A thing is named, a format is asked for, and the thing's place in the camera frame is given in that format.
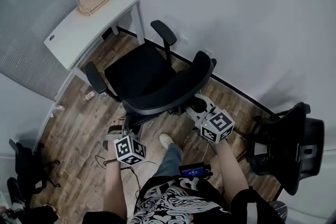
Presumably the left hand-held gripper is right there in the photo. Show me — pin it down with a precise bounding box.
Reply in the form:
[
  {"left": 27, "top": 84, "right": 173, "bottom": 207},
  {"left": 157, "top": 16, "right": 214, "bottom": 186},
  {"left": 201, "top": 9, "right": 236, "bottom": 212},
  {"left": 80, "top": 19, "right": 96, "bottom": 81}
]
[{"left": 102, "top": 115, "right": 147, "bottom": 166}]

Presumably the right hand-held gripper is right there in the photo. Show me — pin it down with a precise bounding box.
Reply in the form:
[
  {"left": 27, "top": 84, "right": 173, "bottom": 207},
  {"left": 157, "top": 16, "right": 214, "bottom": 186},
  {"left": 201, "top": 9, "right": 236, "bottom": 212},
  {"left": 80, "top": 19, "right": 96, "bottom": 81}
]
[{"left": 185, "top": 93, "right": 235, "bottom": 144}]

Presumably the black office chair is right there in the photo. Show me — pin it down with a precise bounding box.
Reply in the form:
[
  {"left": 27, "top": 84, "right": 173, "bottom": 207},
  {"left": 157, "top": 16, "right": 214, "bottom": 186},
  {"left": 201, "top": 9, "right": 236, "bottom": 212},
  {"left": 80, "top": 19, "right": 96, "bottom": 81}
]
[{"left": 83, "top": 19, "right": 217, "bottom": 128}]

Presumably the person's right forearm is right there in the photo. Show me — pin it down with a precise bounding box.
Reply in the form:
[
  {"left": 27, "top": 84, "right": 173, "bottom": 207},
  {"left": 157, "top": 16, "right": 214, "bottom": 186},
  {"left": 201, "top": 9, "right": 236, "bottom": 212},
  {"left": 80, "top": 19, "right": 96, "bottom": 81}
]
[{"left": 214, "top": 138, "right": 250, "bottom": 205}]

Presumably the person's left forearm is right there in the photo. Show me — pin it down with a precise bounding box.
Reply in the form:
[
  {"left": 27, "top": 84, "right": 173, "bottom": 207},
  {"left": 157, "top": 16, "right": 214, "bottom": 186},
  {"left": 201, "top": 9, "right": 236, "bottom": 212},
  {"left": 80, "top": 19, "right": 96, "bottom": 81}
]
[{"left": 103, "top": 156, "right": 129, "bottom": 224}]

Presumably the black mesh swivel chair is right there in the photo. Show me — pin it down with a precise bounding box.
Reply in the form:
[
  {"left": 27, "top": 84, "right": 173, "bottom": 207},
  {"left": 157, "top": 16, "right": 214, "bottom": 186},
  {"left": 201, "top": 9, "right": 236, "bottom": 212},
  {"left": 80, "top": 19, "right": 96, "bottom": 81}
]
[{"left": 246, "top": 101, "right": 326, "bottom": 197}]

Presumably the black chair with star base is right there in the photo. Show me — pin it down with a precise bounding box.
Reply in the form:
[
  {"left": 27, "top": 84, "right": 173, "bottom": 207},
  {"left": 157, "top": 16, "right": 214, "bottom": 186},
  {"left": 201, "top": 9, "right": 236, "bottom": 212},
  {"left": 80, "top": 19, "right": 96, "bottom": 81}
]
[{"left": 6, "top": 138, "right": 61, "bottom": 204}]

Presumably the white desk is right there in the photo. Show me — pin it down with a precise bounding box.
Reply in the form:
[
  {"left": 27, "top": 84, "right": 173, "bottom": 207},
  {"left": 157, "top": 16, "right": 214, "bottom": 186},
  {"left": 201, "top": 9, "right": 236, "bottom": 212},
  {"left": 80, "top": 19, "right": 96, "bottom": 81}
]
[{"left": 43, "top": 0, "right": 145, "bottom": 79}]

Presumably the person's white shoe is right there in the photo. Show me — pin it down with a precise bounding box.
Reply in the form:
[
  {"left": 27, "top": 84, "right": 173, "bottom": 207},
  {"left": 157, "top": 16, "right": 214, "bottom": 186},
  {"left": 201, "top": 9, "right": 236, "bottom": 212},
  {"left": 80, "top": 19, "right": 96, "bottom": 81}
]
[{"left": 159, "top": 133, "right": 174, "bottom": 149}]

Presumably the person's grey trouser leg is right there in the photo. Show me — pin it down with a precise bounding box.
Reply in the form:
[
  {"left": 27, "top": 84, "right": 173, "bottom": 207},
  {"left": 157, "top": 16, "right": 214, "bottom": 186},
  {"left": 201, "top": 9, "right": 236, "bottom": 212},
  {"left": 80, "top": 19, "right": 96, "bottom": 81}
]
[{"left": 152, "top": 142, "right": 183, "bottom": 179}]

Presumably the black device with blue screen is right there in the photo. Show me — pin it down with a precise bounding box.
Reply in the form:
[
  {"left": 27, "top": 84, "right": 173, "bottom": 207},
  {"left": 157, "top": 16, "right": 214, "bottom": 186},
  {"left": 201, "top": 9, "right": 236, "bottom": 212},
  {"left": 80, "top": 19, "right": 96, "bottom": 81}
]
[{"left": 178, "top": 162, "right": 214, "bottom": 179}]

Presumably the black patterned t-shirt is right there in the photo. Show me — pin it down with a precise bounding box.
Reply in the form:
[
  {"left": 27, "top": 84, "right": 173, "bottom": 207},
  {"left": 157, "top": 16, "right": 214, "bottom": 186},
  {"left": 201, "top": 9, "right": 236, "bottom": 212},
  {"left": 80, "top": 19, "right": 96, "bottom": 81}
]
[{"left": 82, "top": 175, "right": 287, "bottom": 224}]

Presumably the black bag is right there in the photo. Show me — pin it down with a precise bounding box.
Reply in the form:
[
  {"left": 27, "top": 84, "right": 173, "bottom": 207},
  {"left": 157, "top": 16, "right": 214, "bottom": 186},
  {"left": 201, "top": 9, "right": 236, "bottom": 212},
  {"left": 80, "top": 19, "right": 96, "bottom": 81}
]
[{"left": 0, "top": 204, "right": 60, "bottom": 224}]

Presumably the dark ribbed cushion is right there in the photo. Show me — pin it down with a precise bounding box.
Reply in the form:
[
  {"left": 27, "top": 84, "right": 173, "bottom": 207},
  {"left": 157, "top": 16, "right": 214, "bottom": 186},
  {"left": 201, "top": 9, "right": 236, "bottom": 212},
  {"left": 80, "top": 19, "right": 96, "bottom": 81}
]
[{"left": 267, "top": 200, "right": 289, "bottom": 224}]

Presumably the beige woven folded mat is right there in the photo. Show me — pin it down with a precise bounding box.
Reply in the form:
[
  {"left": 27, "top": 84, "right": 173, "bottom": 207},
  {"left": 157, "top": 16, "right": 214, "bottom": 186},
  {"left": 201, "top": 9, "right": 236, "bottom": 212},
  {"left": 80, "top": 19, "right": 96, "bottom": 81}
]
[{"left": 76, "top": 0, "right": 113, "bottom": 17}]

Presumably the white cable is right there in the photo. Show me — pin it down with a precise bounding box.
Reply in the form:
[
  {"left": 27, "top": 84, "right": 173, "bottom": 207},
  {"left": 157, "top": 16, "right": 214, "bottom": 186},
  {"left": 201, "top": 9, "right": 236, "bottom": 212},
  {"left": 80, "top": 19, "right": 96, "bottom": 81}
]
[{"left": 201, "top": 141, "right": 211, "bottom": 164}]

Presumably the black cable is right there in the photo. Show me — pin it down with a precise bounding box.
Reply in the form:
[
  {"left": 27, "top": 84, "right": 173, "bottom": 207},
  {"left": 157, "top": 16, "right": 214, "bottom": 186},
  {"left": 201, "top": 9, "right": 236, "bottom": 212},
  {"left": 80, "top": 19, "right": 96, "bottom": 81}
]
[{"left": 94, "top": 154, "right": 141, "bottom": 199}]

